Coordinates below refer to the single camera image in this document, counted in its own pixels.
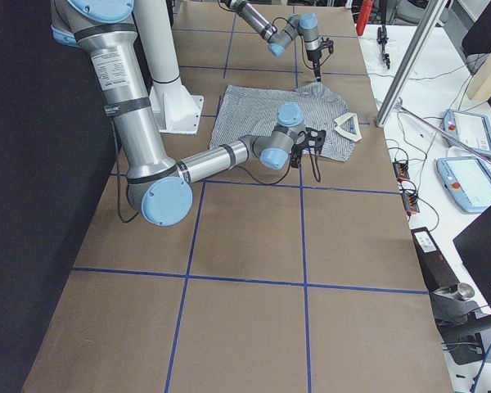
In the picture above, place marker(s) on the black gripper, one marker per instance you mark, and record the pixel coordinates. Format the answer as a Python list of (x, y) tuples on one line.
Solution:
[(297, 154), (313, 56)]

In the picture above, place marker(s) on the striped polo shirt cream collar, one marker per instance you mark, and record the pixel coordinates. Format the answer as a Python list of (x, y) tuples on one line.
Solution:
[(254, 111)]

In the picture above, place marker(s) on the black tripod stick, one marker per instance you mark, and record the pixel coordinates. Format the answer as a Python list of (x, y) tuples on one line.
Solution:
[(382, 40)]

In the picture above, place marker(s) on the red cylinder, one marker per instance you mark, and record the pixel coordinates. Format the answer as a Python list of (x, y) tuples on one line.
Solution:
[(363, 16)]

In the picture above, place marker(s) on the orange black power strip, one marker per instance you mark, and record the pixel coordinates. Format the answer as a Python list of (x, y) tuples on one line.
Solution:
[(407, 188)]

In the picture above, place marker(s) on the far blue teach pendant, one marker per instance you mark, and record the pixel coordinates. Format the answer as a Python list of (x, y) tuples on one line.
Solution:
[(471, 129)]

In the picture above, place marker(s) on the blue teach pendant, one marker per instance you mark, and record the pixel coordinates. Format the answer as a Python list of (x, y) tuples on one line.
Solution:
[(471, 129), (468, 181)]

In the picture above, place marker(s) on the near blue teach pendant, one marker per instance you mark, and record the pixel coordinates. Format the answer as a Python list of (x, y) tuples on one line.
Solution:
[(468, 181)]

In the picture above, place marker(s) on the black box with label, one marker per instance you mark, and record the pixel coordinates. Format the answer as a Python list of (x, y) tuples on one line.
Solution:
[(436, 271)]

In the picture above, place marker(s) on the black monitor corner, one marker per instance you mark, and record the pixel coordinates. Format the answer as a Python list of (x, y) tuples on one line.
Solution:
[(473, 245)]

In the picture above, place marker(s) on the black clamp stand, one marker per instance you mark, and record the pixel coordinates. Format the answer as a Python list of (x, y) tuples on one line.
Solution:
[(464, 327)]

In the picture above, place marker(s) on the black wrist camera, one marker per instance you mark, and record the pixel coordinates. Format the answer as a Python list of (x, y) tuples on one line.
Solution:
[(327, 44), (315, 138)]

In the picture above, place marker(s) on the white column pedestal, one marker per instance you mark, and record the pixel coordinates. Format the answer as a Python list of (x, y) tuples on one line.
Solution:
[(174, 108)]

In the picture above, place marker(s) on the aluminium frame post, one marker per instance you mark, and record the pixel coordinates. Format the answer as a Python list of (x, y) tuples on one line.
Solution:
[(419, 39)]

